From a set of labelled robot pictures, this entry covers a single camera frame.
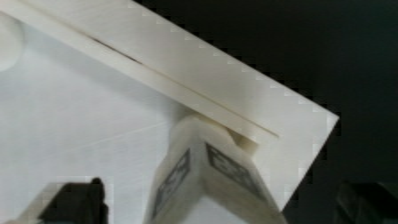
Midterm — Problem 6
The white square tabletop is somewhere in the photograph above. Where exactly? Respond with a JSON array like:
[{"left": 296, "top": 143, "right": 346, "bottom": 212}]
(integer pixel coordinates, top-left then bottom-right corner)
[{"left": 0, "top": 1, "right": 250, "bottom": 224}]

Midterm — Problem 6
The white leg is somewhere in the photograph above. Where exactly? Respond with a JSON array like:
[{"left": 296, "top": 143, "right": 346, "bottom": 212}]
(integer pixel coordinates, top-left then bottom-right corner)
[{"left": 143, "top": 115, "right": 287, "bottom": 224}]

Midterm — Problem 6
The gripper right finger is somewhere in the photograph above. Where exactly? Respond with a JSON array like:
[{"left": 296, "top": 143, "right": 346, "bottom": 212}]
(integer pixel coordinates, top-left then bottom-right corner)
[{"left": 333, "top": 182, "right": 398, "bottom": 224}]

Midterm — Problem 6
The white U-shaped fence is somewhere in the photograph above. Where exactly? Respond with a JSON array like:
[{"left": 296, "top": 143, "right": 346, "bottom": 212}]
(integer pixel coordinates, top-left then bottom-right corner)
[{"left": 28, "top": 0, "right": 337, "bottom": 206}]

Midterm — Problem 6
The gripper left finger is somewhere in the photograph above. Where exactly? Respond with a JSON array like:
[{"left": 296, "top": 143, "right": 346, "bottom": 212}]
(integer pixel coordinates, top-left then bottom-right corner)
[{"left": 17, "top": 178, "right": 108, "bottom": 224}]

